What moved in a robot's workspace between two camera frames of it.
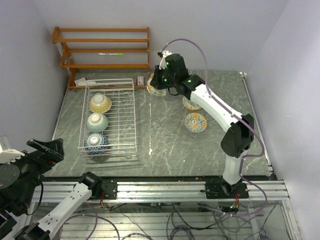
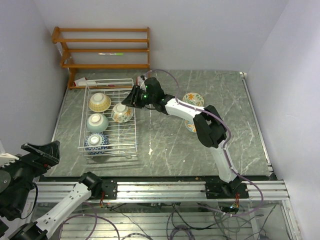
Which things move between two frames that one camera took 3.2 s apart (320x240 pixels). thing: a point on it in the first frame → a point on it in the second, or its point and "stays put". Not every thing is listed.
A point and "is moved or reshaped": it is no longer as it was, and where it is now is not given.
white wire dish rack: x=108 y=125 stays put
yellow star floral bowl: x=154 y=91 is moved or reshaped
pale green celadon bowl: x=97 y=122 stays put
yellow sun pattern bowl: x=99 y=103 stays put
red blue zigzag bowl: x=96 y=139 stays put
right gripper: x=155 y=82 → x=133 y=100
